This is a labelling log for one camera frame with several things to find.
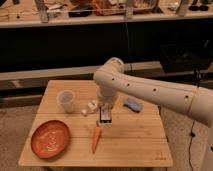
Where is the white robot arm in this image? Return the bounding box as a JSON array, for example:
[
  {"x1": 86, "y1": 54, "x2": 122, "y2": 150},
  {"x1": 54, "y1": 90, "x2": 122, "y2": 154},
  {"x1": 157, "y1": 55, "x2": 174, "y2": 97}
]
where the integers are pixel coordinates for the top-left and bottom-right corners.
[{"x1": 93, "y1": 57, "x2": 213, "y2": 171}]

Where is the translucent plastic cup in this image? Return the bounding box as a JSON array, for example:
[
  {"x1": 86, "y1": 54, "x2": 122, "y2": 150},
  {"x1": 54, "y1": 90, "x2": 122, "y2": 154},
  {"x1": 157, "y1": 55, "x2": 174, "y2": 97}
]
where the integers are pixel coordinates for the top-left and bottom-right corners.
[{"x1": 56, "y1": 90, "x2": 75, "y2": 113}]

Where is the wooden table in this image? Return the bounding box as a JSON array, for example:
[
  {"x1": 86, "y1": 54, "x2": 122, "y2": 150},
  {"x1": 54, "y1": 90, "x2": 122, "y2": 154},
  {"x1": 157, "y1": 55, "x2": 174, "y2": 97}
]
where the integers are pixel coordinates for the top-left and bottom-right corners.
[{"x1": 19, "y1": 80, "x2": 173, "y2": 168}]

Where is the black box on floor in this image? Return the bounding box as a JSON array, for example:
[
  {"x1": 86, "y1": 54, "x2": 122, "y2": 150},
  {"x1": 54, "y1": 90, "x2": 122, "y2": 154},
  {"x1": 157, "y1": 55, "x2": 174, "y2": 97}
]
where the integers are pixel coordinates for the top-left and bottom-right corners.
[{"x1": 160, "y1": 43, "x2": 211, "y2": 73}]

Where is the blue sponge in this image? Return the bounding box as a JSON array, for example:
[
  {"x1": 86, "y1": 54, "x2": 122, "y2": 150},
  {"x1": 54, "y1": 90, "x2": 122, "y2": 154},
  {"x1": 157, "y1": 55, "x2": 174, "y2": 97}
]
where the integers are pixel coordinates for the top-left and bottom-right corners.
[{"x1": 123, "y1": 98, "x2": 143, "y2": 113}]

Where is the orange toy carrot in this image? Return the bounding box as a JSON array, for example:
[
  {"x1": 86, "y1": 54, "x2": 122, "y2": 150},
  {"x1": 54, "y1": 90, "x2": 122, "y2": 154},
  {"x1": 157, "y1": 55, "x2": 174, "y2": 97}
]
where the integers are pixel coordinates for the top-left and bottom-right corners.
[{"x1": 91, "y1": 121, "x2": 101, "y2": 154}]

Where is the long workbench shelf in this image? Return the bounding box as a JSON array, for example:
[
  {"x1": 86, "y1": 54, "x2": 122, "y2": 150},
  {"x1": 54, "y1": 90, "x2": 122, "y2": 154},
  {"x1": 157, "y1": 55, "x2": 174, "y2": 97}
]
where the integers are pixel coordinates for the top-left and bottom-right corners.
[{"x1": 0, "y1": 0, "x2": 213, "y2": 28}]

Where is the orange ceramic plate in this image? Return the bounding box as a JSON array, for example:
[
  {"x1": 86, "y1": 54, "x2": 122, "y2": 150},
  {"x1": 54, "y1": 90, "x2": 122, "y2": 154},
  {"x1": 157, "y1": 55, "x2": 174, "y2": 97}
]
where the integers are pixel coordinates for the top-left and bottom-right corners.
[{"x1": 31, "y1": 120, "x2": 70, "y2": 159}]

